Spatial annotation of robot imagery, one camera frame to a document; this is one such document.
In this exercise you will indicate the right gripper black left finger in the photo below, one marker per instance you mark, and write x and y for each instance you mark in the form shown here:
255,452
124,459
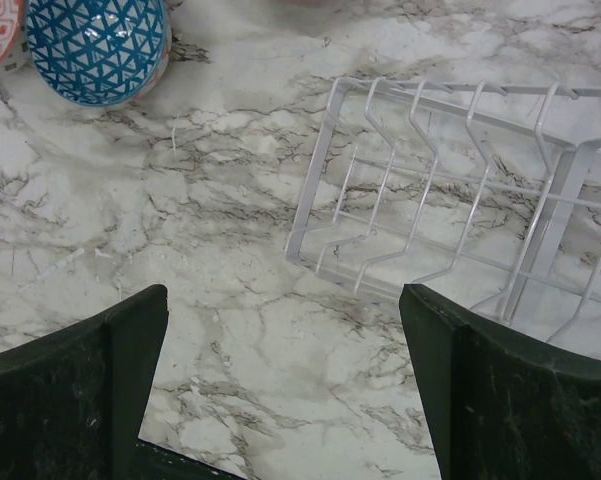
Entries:
72,402

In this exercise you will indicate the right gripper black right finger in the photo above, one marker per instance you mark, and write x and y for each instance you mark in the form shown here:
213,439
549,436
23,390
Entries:
500,404

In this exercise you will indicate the blue triangle pattern bowl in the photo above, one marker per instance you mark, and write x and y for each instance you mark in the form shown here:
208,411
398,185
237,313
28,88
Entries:
99,53

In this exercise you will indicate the red diamond pattern bowl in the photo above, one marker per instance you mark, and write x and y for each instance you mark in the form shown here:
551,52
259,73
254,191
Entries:
13,43

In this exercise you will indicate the white wire dish rack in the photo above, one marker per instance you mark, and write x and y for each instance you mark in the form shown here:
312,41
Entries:
488,193

